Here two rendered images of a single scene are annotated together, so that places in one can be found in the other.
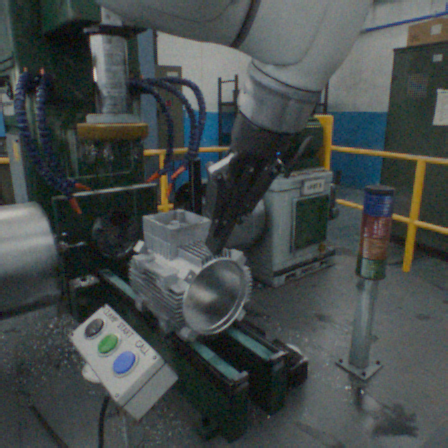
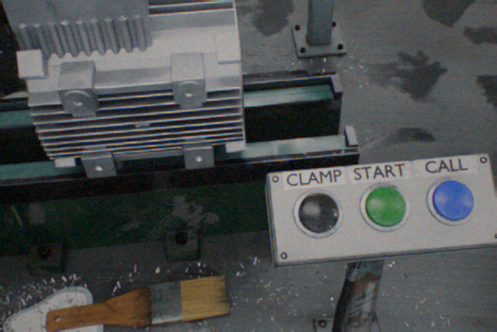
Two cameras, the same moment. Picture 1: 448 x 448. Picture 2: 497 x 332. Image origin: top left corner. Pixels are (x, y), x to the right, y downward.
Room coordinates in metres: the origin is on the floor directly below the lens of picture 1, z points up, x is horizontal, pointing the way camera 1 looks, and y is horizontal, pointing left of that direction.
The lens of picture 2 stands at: (0.34, 0.45, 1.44)
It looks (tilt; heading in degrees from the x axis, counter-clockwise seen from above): 48 degrees down; 306
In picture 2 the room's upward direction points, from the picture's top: 3 degrees counter-clockwise
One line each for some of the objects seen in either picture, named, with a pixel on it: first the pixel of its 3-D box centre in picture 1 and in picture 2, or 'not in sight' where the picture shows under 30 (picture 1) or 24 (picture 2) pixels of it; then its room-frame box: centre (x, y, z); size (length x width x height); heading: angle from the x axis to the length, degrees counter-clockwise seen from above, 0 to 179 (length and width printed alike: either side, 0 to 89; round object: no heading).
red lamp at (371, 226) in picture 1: (376, 223); not in sight; (0.74, -0.31, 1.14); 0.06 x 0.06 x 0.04
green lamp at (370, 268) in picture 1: (371, 264); not in sight; (0.74, -0.31, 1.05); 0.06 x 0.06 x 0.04
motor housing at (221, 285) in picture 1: (189, 280); (143, 67); (0.74, 0.08, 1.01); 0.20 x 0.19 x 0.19; 39
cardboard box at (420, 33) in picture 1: (434, 35); not in sight; (3.93, -1.99, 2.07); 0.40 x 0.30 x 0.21; 21
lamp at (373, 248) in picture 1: (373, 244); not in sight; (0.74, -0.31, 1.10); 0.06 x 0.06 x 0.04
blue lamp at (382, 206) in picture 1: (378, 202); not in sight; (0.74, -0.31, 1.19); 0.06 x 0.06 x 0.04
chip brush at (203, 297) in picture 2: not in sight; (139, 307); (0.67, 0.23, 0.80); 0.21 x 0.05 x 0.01; 42
